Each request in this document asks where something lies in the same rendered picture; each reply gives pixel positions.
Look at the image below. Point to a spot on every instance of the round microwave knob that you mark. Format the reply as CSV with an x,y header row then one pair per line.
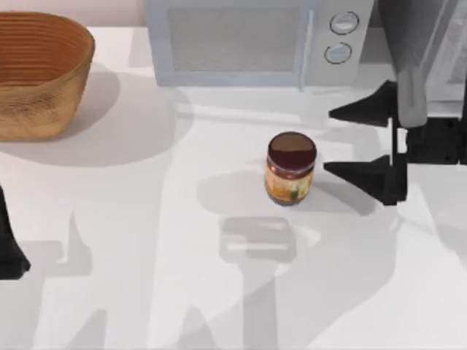
x,y
338,53
344,22

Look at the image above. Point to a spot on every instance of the brown lidded jar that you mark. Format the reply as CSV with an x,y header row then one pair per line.
x,y
291,171

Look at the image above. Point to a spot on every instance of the pale microwave oven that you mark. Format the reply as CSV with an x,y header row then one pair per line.
x,y
365,22

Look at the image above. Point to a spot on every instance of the microwave oven door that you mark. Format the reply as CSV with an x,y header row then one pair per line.
x,y
230,40

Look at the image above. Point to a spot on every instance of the woven wicker basket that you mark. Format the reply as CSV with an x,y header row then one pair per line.
x,y
40,91

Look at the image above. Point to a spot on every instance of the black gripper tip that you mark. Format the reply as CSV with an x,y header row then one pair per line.
x,y
9,248

